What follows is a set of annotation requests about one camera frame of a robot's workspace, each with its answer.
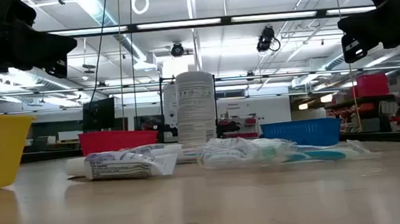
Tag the silver air duct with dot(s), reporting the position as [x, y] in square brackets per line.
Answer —
[122, 36]

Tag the dark shelf unit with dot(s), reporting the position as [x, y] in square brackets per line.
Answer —
[364, 109]

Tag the red storage bin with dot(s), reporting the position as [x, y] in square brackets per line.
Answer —
[371, 84]

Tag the black computer monitor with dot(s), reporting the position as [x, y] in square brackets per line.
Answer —
[98, 114]

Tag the toothbrush with blue striped grip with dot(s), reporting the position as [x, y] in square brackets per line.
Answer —
[318, 155]

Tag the blue plastic basket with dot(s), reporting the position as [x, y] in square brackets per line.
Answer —
[301, 132]

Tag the travel toothpaste tube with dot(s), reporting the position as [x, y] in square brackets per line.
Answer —
[118, 166]

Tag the plain white toothbrush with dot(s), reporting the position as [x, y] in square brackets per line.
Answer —
[224, 146]

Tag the white wipes canister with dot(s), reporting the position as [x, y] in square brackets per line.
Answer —
[196, 108]

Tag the black ceiling camera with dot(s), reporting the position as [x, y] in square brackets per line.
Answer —
[177, 50]
[264, 40]

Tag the long overhead light bar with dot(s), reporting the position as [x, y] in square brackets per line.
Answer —
[179, 24]

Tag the red plastic basket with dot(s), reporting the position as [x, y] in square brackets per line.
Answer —
[116, 141]

